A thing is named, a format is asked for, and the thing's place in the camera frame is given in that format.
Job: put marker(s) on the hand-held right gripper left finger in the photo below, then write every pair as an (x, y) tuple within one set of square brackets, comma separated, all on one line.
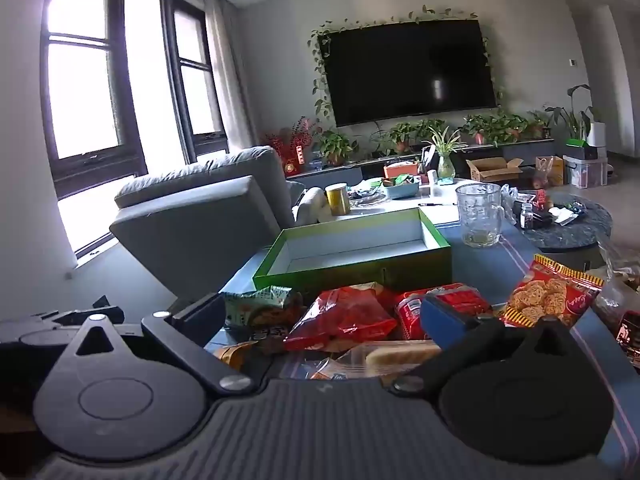
[(200, 317)]

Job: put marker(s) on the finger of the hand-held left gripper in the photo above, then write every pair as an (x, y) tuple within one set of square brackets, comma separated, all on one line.
[(65, 317)]

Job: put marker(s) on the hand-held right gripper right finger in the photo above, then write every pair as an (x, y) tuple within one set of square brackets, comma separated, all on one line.
[(440, 317)]

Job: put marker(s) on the red biscuit pack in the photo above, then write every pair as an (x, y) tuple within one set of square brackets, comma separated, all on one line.
[(406, 317)]

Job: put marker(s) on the bread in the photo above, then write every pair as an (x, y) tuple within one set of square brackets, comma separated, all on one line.
[(395, 355)]

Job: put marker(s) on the green snack packet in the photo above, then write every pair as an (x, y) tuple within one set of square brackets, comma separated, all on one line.
[(260, 305)]

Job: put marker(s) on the brown nut packet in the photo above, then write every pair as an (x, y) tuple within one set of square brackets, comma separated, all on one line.
[(267, 340)]

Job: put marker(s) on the red crinkly snack packet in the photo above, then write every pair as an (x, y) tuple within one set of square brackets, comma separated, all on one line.
[(345, 317)]

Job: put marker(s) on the yellow red cracker snack packet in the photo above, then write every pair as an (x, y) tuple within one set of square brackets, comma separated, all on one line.
[(545, 295)]

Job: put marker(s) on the green cardboard box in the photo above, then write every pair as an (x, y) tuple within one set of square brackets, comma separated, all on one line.
[(325, 272)]

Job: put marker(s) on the orange white snack packet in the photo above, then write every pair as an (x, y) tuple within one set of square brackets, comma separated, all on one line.
[(327, 370)]

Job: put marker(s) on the grey armchair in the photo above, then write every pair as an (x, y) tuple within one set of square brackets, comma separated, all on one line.
[(200, 220)]

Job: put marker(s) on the black pen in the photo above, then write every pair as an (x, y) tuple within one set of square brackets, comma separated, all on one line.
[(437, 204)]

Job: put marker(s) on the glass mug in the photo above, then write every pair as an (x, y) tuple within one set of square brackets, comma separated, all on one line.
[(477, 210)]

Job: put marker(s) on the white round coffee table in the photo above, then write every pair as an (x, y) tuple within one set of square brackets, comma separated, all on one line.
[(400, 206)]

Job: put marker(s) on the dark jar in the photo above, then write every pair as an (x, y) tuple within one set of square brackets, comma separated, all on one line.
[(526, 217)]

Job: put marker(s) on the blue tray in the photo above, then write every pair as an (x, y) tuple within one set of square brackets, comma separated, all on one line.
[(400, 189)]

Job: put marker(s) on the orange box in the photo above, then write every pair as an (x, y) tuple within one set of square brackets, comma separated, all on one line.
[(400, 170)]

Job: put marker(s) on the open cardboard box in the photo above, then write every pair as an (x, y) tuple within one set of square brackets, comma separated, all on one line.
[(492, 172)]

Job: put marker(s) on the spider plant in glass vase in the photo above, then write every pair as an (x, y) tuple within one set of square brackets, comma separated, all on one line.
[(445, 162)]

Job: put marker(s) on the yellow can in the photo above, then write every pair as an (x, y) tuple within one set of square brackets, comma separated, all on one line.
[(338, 200)]

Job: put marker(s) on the dark round marble table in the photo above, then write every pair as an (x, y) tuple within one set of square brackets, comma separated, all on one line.
[(575, 235)]

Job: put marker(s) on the white cushion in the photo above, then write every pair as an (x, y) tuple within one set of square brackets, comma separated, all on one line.
[(312, 205)]

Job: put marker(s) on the brown paper bag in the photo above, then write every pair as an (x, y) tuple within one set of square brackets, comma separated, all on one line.
[(549, 171)]

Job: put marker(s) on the clear plastic bag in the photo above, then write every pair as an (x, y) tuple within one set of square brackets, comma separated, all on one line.
[(617, 270)]

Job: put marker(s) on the green potted plant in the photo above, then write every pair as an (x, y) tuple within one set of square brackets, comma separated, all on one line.
[(430, 129), (539, 124), (336, 146), (495, 127), (401, 136)]

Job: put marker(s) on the low television console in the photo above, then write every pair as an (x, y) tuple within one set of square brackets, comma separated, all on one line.
[(525, 150)]

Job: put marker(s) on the dark red packet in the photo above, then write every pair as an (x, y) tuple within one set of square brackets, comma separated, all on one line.
[(629, 332)]

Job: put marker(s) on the red flower decoration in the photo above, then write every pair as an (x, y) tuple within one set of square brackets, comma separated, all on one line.
[(295, 145)]

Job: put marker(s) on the white storage box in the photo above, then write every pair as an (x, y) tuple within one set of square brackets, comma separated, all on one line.
[(585, 172)]

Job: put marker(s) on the green black box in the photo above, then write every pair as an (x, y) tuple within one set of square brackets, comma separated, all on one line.
[(580, 149)]

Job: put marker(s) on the beige curtain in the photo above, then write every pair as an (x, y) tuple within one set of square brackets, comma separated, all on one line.
[(227, 85)]

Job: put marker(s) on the tall plant in white pot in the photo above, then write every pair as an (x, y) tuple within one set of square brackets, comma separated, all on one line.
[(595, 132)]

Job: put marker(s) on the dark framed window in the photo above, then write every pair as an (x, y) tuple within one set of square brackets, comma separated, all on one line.
[(170, 60)]

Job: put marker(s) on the black wall television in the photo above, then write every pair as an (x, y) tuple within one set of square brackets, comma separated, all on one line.
[(410, 72)]

